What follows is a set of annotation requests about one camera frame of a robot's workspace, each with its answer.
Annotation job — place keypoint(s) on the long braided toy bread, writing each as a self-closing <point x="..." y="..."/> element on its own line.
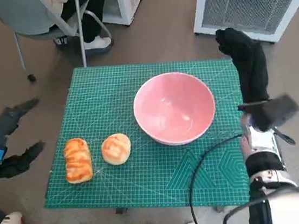
<point x="77" y="160"/>

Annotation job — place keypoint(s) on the dark table bracket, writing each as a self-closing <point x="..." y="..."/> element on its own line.
<point x="219" y="209"/>

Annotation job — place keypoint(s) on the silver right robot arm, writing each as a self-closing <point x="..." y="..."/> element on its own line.
<point x="265" y="163"/>

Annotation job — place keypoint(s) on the round toy bread bun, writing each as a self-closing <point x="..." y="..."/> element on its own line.
<point x="116" y="149"/>

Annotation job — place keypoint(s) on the grey chair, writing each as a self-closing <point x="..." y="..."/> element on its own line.
<point x="25" y="15"/>

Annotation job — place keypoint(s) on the pink bowl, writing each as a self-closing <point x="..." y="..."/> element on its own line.
<point x="173" y="106"/>

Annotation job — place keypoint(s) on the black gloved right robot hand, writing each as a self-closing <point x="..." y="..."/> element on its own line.
<point x="252" y="72"/>

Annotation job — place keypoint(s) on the green cutting mat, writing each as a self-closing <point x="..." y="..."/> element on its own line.
<point x="109" y="95"/>

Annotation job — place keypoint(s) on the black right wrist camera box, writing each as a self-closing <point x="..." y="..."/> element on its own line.
<point x="278" y="112"/>

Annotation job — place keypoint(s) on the large white mesh cabinet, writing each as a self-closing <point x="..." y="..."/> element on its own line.
<point x="248" y="1"/>

